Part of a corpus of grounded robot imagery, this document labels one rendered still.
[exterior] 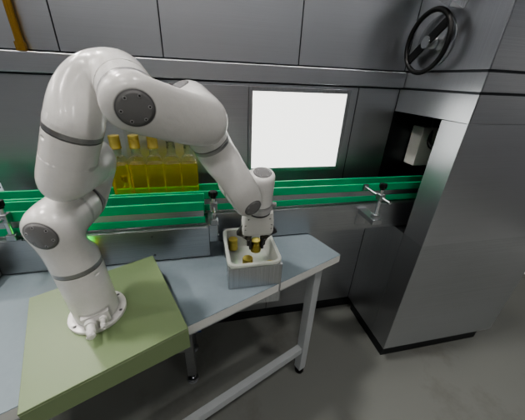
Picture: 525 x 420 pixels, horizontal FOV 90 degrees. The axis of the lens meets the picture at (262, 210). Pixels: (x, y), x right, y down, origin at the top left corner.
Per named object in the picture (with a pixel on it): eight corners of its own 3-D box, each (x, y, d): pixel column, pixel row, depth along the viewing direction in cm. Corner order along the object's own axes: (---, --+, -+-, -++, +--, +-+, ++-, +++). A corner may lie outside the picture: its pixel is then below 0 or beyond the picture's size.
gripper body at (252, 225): (273, 197, 83) (269, 222, 90) (241, 198, 81) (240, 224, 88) (277, 213, 77) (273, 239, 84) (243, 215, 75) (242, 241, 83)
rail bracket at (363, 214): (362, 221, 119) (372, 173, 109) (384, 241, 105) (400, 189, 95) (352, 222, 118) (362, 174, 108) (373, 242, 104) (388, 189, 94)
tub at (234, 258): (266, 243, 105) (267, 225, 101) (282, 282, 85) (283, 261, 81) (222, 247, 101) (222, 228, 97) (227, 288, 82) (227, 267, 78)
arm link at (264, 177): (231, 190, 63) (214, 170, 69) (231, 221, 70) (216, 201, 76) (282, 174, 70) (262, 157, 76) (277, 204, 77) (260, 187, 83)
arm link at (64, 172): (22, 123, 38) (81, 106, 52) (12, 243, 48) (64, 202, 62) (91, 152, 41) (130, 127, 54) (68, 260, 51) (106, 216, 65)
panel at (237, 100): (334, 167, 126) (347, 89, 110) (337, 169, 123) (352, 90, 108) (132, 172, 107) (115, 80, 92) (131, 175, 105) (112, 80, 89)
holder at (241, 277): (262, 237, 110) (263, 222, 106) (281, 282, 86) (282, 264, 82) (222, 241, 106) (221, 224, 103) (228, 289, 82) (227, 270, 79)
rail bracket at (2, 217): (25, 237, 81) (7, 197, 75) (10, 251, 75) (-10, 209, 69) (10, 238, 80) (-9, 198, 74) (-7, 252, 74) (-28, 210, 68)
